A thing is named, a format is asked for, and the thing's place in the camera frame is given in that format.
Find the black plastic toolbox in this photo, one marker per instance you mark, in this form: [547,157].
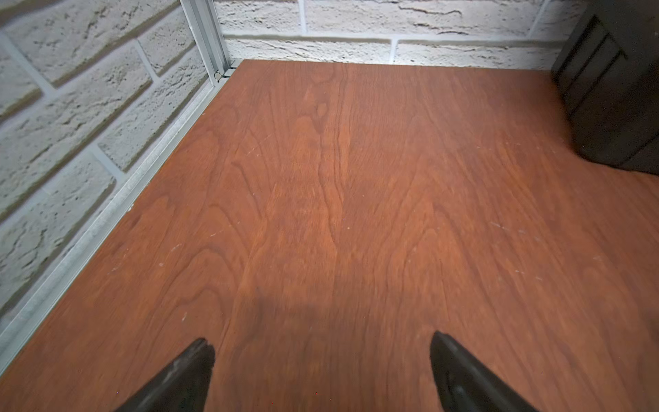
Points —
[607,76]

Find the aluminium frame post left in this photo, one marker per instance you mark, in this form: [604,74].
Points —
[204,23]

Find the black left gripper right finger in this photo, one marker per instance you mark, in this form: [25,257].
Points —
[465,384]

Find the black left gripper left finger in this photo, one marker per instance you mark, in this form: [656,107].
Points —
[182,385]

